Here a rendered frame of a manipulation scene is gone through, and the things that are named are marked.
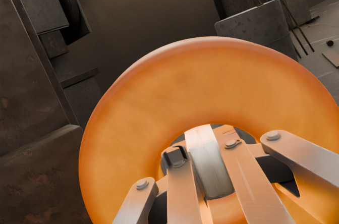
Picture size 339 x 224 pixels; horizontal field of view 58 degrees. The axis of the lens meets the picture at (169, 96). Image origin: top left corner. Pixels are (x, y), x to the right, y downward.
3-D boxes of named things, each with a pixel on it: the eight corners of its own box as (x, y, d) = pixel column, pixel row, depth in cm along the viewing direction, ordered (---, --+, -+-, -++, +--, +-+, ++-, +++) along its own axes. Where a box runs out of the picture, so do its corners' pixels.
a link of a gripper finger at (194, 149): (222, 197, 15) (208, 202, 15) (205, 142, 22) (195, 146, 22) (201, 145, 15) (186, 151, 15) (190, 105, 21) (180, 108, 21)
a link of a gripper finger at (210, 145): (201, 146, 15) (216, 140, 14) (190, 105, 21) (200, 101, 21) (222, 198, 15) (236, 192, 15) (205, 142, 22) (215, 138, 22)
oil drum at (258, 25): (231, 116, 294) (199, 28, 277) (269, 92, 323) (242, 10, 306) (283, 118, 243) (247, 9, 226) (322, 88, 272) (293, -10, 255)
